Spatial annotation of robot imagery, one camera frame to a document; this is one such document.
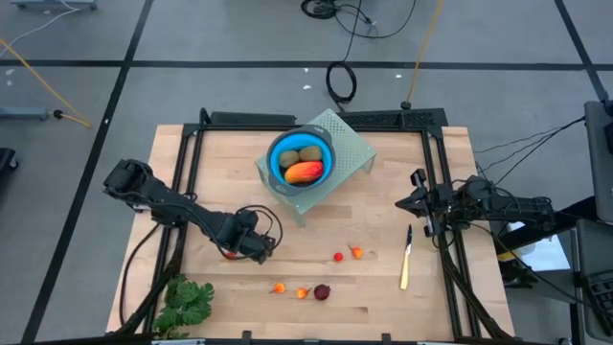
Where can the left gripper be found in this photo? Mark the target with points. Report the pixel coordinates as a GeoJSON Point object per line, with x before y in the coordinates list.
{"type": "Point", "coordinates": [246, 230]}

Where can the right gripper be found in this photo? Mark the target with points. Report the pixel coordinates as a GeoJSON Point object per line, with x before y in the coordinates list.
{"type": "Point", "coordinates": [443, 203]}

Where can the red round toy fruit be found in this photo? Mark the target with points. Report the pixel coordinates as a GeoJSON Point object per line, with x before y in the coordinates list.
{"type": "Point", "coordinates": [230, 256]}

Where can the dark red toy plum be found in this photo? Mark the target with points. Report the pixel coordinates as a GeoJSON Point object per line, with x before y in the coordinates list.
{"type": "Point", "coordinates": [322, 292]}

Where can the orange yellow toy pear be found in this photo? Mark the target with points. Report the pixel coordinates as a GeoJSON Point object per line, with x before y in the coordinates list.
{"type": "Point", "coordinates": [357, 252]}
{"type": "Point", "coordinates": [302, 292]}
{"type": "Point", "coordinates": [279, 288]}

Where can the large orange red toy mango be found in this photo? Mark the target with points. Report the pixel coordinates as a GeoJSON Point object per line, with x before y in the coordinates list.
{"type": "Point", "coordinates": [303, 172]}

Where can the teal collapsible bowl grey rim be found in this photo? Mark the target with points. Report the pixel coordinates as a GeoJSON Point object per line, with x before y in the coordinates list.
{"type": "Point", "coordinates": [297, 140]}

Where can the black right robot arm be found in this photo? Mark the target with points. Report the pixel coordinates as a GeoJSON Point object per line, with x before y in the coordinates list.
{"type": "Point", "coordinates": [517, 208]}

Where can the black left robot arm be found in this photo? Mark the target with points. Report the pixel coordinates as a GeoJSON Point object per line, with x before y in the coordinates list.
{"type": "Point", "coordinates": [158, 201]}

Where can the small red toy fruit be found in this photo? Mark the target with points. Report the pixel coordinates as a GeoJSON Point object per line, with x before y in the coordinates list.
{"type": "Point", "coordinates": [338, 257]}

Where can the pale green perforated metal shelf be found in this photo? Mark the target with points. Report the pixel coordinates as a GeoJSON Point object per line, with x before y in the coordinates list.
{"type": "Point", "coordinates": [352, 144]}

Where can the green leafy plant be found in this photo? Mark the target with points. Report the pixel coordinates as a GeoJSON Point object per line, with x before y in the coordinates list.
{"type": "Point", "coordinates": [184, 304]}

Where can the black flat box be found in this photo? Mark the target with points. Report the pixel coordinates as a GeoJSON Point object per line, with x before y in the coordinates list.
{"type": "Point", "coordinates": [249, 119]}

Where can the white flat board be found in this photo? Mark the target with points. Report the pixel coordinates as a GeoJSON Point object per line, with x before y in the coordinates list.
{"type": "Point", "coordinates": [546, 254]}

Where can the grey laptop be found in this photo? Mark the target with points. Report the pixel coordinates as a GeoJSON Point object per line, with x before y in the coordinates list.
{"type": "Point", "coordinates": [594, 249]}

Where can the grey panel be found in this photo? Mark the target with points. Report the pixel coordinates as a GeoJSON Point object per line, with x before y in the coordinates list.
{"type": "Point", "coordinates": [601, 158]}

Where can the black chair base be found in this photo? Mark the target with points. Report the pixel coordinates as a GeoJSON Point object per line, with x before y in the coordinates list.
{"type": "Point", "coordinates": [7, 160]}

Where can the grey metal floor base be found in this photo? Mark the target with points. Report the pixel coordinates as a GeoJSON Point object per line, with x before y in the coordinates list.
{"type": "Point", "coordinates": [24, 113]}

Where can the black metal rig frame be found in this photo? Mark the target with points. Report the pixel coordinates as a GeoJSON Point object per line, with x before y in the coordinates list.
{"type": "Point", "coordinates": [230, 128]}

